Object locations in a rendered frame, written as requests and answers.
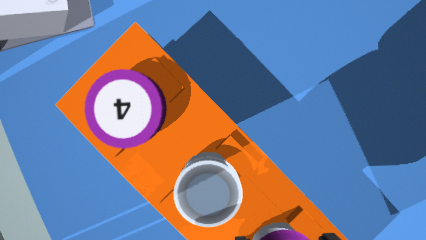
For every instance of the purple screw cap with white disc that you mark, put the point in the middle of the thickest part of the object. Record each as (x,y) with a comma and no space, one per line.
(284,234)

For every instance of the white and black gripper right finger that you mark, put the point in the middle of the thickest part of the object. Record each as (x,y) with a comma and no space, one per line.
(329,236)

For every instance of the orange tube rack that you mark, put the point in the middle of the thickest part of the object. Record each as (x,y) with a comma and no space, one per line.
(194,124)

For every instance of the blue flat mat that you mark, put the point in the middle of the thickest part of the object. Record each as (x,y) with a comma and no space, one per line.
(332,91)

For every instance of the purple screw cap with number 4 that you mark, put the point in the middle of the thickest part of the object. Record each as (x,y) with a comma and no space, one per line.
(125,108)

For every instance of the white push-button control box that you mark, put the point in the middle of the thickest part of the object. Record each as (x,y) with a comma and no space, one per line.
(40,20)

